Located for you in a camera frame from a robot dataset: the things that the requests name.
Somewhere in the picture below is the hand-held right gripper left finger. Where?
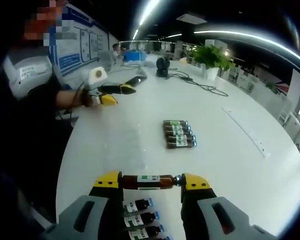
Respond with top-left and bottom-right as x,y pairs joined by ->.
43,170 -> 127,240

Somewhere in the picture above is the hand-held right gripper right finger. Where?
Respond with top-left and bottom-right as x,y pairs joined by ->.
180,172 -> 278,240

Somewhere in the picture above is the group of brown bottles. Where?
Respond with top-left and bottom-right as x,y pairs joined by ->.
121,196 -> 177,240

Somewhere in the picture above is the blue box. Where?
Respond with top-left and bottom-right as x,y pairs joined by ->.
122,50 -> 147,63

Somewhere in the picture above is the person's left hand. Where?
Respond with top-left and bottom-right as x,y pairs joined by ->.
81,89 -> 96,109

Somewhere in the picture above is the white chest-worn device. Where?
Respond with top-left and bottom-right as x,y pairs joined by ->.
2,53 -> 53,100

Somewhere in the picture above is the ceiling light strip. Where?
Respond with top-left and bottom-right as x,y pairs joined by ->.
194,29 -> 300,70
132,0 -> 163,41

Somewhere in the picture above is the person's dark clothed torso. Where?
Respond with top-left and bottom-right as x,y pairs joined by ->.
0,72 -> 74,226

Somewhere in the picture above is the white plant pot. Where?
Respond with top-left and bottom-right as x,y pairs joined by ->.
206,67 -> 220,81

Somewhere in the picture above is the green potted plant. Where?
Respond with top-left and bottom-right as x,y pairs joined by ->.
189,44 -> 237,71

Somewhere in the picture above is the ceiling air vent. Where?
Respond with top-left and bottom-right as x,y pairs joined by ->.
176,12 -> 207,26

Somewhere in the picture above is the white pillar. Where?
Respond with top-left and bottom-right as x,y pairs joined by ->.
288,68 -> 300,116

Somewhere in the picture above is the wall poster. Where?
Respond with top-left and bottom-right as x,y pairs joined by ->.
49,4 -> 110,76

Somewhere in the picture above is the black round camera device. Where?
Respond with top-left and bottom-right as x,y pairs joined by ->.
156,56 -> 171,78

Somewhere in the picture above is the black power cable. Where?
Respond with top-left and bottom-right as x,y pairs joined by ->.
168,69 -> 229,97

